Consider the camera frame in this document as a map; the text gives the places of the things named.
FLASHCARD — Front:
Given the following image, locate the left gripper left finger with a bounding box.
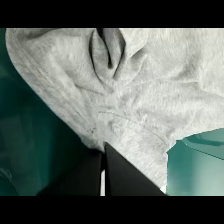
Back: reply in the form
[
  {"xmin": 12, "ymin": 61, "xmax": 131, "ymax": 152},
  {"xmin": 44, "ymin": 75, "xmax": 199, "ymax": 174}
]
[{"xmin": 36, "ymin": 149, "xmax": 103, "ymax": 197}]

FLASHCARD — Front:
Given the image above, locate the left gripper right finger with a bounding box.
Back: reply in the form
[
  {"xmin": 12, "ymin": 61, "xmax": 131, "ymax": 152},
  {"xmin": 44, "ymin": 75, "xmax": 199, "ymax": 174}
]
[{"xmin": 104, "ymin": 141, "xmax": 167, "ymax": 197}]

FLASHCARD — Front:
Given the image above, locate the grey garment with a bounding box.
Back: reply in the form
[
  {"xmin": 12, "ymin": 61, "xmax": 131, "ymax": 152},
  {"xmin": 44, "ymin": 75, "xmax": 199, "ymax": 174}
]
[{"xmin": 4, "ymin": 28, "xmax": 224, "ymax": 190}]

